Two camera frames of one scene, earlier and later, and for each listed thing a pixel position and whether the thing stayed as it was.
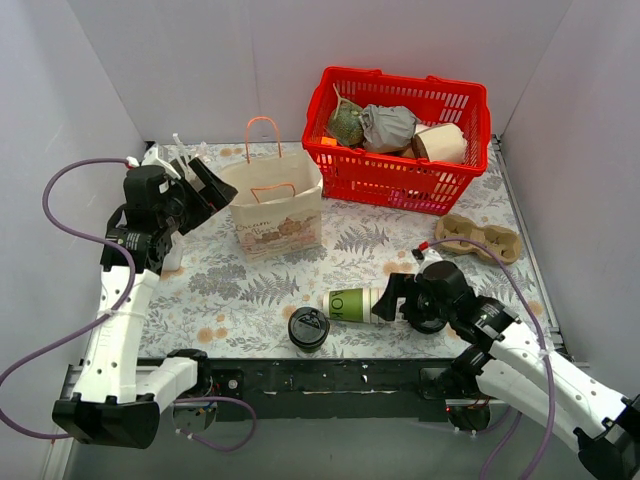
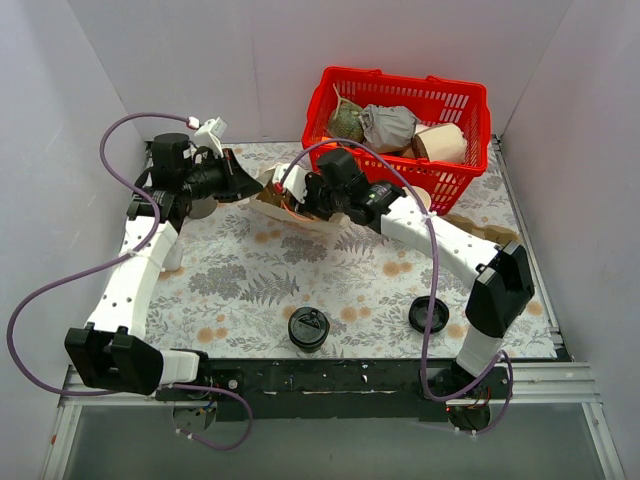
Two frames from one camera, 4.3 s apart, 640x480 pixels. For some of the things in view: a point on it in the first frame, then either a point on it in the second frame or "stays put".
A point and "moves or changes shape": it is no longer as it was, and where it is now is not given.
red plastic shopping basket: (391, 183) stays put
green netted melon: (344, 124) stays put
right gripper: (405, 298) → (310, 195)
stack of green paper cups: (351, 304) → (424, 196)
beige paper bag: (277, 207) moves or changes shape
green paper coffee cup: (309, 349) stays put
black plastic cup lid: (308, 327) stays put
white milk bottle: (172, 260) stays put
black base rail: (319, 389) stays put
